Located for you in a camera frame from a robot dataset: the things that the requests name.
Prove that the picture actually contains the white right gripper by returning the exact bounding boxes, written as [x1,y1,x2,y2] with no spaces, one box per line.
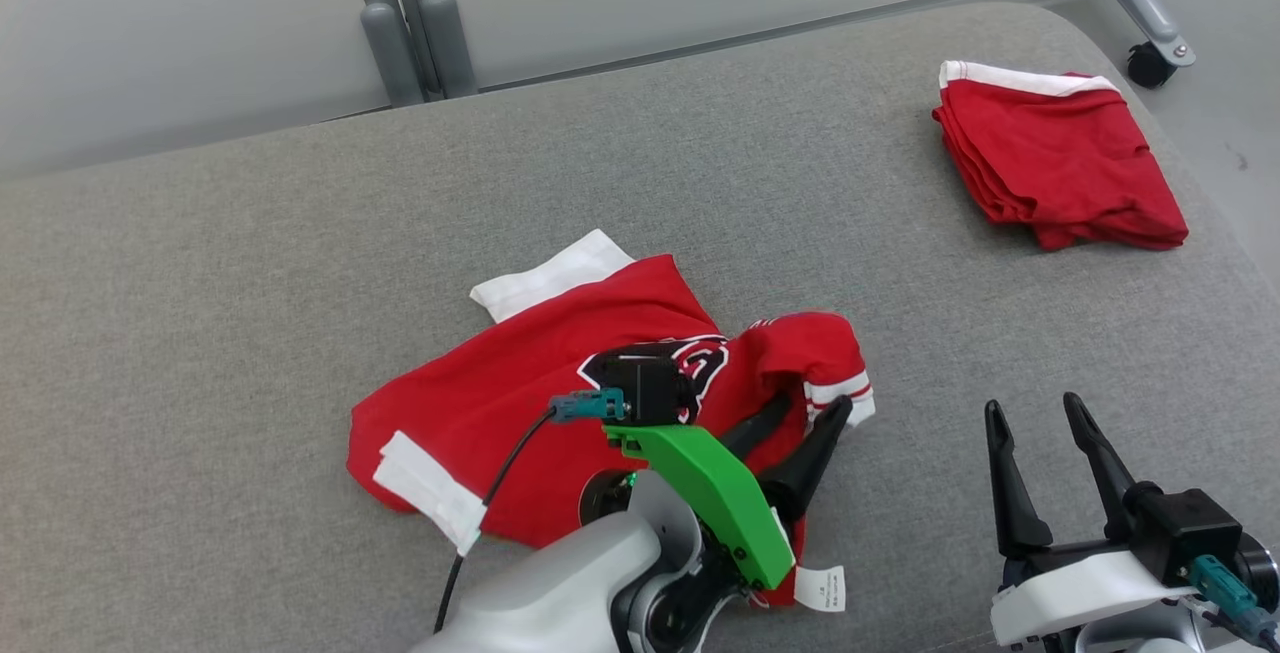
[984,392,1207,653]

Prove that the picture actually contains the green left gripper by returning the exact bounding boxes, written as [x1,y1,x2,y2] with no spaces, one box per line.
[604,390,854,626]

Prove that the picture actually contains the red jersey shirt white trim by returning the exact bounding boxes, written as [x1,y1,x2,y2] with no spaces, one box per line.
[345,228,877,614]

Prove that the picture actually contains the red shorts white side stripe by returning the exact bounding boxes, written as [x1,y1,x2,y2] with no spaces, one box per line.
[932,60,1190,252]

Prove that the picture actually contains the black caster wheel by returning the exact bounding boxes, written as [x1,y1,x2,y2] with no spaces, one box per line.
[1127,41,1179,90]

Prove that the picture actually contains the right cable with teal plug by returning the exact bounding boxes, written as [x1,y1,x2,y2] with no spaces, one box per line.
[1189,554,1280,653]

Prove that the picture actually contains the cable with teal plug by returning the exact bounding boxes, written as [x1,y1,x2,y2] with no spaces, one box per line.
[434,388,627,634]
[1189,554,1280,653]

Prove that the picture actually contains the left cable with teal plug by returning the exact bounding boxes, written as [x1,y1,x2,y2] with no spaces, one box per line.
[434,388,627,634]

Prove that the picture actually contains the grey double partition post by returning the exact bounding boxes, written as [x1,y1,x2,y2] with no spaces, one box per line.
[342,0,479,109]

